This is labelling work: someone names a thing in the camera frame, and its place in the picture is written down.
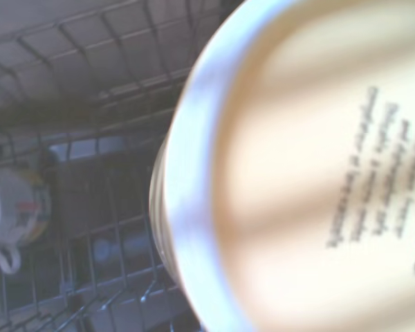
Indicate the dishwasher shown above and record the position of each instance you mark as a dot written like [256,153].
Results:
[90,52]

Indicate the white mug colourful print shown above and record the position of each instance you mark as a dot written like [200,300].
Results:
[10,204]

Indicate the yellow ribbed mug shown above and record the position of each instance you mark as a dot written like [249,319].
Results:
[297,173]

